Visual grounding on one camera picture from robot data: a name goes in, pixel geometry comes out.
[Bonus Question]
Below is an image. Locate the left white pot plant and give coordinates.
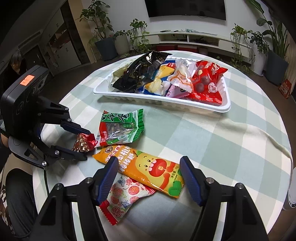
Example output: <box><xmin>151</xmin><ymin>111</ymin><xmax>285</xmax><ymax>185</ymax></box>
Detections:
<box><xmin>113</xmin><ymin>19</ymin><xmax>151</xmax><ymax>58</ymax></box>

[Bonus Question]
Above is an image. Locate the left dark pot plant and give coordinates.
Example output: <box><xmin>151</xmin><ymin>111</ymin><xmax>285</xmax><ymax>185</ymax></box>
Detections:
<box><xmin>78</xmin><ymin>1</ymin><xmax>117</xmax><ymax>61</ymax></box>

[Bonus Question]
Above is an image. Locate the white TV cabinet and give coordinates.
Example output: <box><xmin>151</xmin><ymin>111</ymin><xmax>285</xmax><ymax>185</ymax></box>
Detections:
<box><xmin>144</xmin><ymin>31</ymin><xmax>251</xmax><ymax>63</ymax></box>

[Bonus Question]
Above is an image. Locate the purple snack packet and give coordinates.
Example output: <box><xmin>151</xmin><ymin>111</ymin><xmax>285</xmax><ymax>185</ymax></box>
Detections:
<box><xmin>165</xmin><ymin>85</ymin><xmax>190</xmax><ymax>98</ymax></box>

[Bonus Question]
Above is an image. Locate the red gift box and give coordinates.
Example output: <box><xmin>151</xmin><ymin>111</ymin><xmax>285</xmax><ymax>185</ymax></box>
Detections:
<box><xmin>278</xmin><ymin>79</ymin><xmax>292</xmax><ymax>99</ymax></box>

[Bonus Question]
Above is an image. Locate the white plastic tray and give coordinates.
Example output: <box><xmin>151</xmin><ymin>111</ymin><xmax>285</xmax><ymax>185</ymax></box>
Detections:
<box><xmin>93</xmin><ymin>54</ymin><xmax>232</xmax><ymax>114</ymax></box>

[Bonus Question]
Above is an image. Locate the black snack packet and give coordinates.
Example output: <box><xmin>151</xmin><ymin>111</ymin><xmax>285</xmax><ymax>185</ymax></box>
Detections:
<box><xmin>112</xmin><ymin>51</ymin><xmax>171</xmax><ymax>93</ymax></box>

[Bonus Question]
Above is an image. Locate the white red floral packet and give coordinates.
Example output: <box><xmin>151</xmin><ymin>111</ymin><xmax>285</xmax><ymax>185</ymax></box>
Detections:
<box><xmin>99</xmin><ymin>175</ymin><xmax>156</xmax><ymax>225</ymax></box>

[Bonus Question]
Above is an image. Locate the white pot trailing plant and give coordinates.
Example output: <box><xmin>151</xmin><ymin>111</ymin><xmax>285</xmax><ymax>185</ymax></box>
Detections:
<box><xmin>230</xmin><ymin>24</ymin><xmax>269</xmax><ymax>77</ymax></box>

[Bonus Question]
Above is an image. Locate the blue yellow snack packet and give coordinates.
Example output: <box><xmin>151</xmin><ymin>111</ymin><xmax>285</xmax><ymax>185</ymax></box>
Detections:
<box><xmin>137</xmin><ymin>60</ymin><xmax>176</xmax><ymax>96</ymax></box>

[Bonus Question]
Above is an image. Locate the green snack packet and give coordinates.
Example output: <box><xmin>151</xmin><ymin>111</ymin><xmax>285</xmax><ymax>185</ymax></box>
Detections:
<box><xmin>96</xmin><ymin>109</ymin><xmax>144</xmax><ymax>148</ymax></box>

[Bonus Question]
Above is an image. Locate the red snack packet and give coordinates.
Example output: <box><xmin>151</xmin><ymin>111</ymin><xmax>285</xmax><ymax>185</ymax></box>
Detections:
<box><xmin>186</xmin><ymin>60</ymin><xmax>228</xmax><ymax>106</ymax></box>

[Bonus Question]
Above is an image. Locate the large plant dark pot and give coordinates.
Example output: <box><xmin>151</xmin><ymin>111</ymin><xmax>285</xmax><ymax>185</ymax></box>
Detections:
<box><xmin>246</xmin><ymin>0</ymin><xmax>289</xmax><ymax>86</ymax></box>

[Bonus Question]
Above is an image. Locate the orange fruit candy packet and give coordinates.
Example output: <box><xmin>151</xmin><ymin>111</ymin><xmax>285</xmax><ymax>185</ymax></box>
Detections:
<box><xmin>93</xmin><ymin>145</ymin><xmax>184</xmax><ymax>198</ymax></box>

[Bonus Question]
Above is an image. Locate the wall television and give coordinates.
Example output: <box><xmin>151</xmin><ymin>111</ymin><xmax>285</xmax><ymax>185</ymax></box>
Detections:
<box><xmin>145</xmin><ymin>0</ymin><xmax>226</xmax><ymax>21</ymax></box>

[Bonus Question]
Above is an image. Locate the small red brown packet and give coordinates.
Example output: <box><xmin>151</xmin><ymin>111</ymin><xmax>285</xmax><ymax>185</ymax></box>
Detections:
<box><xmin>71</xmin><ymin>133</ymin><xmax>98</xmax><ymax>153</ymax></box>

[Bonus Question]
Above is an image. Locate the clear candy packet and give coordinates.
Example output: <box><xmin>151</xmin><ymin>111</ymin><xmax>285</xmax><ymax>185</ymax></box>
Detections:
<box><xmin>167</xmin><ymin>59</ymin><xmax>196</xmax><ymax>93</ymax></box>

